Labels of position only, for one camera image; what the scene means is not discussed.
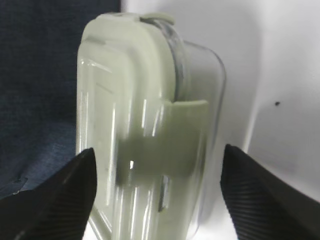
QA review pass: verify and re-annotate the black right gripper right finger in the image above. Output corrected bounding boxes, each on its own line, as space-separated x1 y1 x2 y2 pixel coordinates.
220 144 320 240

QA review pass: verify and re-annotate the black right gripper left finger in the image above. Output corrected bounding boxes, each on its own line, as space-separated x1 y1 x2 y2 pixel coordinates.
0 148 97 240

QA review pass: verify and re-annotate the green lidded glass container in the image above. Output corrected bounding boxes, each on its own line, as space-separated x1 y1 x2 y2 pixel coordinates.
76 12 226 240

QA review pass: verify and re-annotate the dark blue lunch bag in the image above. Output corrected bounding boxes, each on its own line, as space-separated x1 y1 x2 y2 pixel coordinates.
0 0 121 197

